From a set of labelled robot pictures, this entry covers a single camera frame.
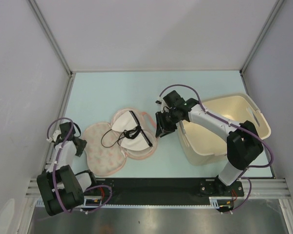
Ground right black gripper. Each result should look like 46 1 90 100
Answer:
155 109 180 138

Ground pink floral laundry bag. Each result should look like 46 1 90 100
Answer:
82 108 158 177

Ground white bra black straps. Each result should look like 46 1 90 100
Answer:
101 110 154 151

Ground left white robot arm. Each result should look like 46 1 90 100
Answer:
37 122 98 216

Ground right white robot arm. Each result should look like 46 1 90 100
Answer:
156 90 264 195

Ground cream plastic laundry basket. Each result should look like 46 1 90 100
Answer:
178 93 271 166

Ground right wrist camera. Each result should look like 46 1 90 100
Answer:
155 97 165 105

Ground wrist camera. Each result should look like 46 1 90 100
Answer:
47 130 61 145
155 97 165 105

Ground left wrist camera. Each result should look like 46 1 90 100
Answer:
47 130 61 145

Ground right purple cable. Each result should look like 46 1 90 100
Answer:
159 83 275 215

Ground aluminium frame rail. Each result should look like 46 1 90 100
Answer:
241 177 291 197

